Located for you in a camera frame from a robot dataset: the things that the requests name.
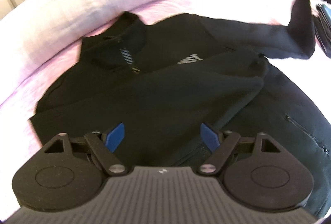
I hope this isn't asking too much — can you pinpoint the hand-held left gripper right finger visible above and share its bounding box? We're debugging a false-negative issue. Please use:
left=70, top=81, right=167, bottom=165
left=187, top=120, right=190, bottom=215
left=199, top=123, right=282, bottom=175

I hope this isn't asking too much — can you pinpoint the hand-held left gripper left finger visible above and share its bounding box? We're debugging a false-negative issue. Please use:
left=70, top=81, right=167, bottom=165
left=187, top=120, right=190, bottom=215
left=44, top=123, right=128, bottom=175

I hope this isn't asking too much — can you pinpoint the black zip jacket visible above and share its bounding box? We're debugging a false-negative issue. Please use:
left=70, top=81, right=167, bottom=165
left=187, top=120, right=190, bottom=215
left=28, top=0, right=331, bottom=219

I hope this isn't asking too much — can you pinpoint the pink floral blanket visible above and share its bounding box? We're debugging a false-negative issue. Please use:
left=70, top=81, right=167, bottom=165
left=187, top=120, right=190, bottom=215
left=0, top=0, right=331, bottom=152

